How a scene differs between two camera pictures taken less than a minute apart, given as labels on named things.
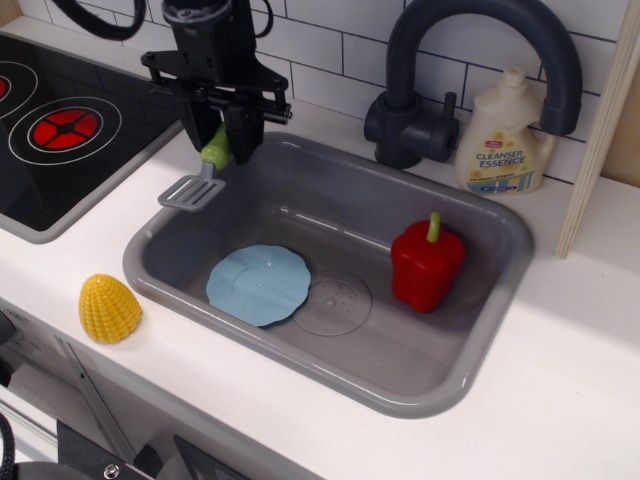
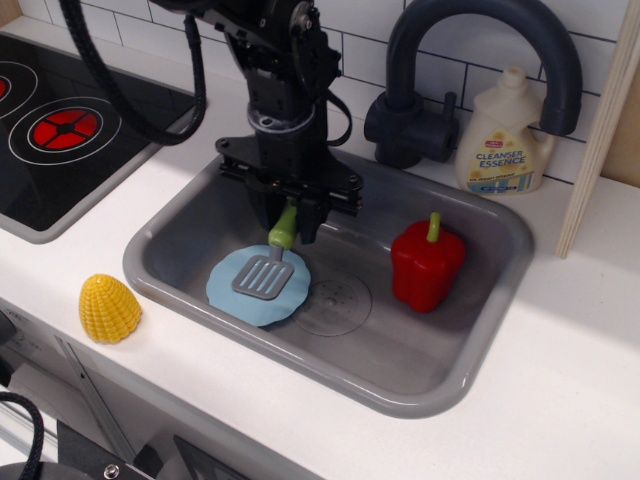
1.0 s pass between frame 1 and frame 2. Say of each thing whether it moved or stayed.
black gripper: moved
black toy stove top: stayed
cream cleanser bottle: stayed
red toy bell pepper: stayed
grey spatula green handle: moved
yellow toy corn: stayed
